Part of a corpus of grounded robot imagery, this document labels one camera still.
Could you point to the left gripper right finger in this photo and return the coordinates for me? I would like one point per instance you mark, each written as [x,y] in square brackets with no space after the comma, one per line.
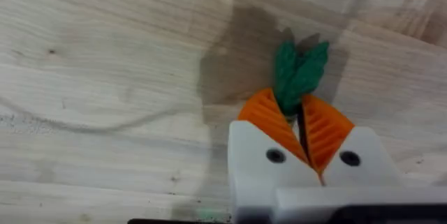
[352,154]

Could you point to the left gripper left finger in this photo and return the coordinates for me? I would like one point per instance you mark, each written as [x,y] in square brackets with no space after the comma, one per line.
[258,150]

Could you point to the toy carrot with green leaves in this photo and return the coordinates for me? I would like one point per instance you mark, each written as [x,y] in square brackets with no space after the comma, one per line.
[297,77]

